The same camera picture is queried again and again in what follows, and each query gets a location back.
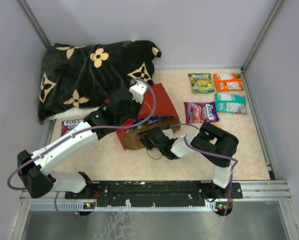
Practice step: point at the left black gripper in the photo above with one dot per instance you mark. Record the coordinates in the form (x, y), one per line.
(138, 107)

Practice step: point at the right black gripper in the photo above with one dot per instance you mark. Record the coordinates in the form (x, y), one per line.
(146, 141)

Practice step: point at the blue snack bag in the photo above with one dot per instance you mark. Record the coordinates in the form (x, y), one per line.
(151, 120)

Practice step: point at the purple snack packet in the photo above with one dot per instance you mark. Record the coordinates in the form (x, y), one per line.
(200, 112)
(69, 125)

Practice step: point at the black floral pillow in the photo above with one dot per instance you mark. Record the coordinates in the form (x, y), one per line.
(83, 77)

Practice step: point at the green yellow snack packet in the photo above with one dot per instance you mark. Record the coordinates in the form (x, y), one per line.
(201, 83)

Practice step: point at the orange snack packet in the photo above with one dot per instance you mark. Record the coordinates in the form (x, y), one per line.
(228, 82)

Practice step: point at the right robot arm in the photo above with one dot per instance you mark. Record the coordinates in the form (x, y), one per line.
(215, 144)

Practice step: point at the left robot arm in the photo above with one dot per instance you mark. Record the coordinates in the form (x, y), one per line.
(39, 175)

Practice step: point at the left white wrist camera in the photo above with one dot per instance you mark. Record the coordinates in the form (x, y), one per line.
(138, 90)

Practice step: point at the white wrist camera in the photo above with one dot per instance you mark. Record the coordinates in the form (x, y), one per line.
(168, 133)
(138, 90)

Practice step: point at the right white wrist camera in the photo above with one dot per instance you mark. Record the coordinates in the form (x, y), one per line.
(168, 133)

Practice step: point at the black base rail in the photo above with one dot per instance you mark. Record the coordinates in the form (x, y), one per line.
(155, 193)

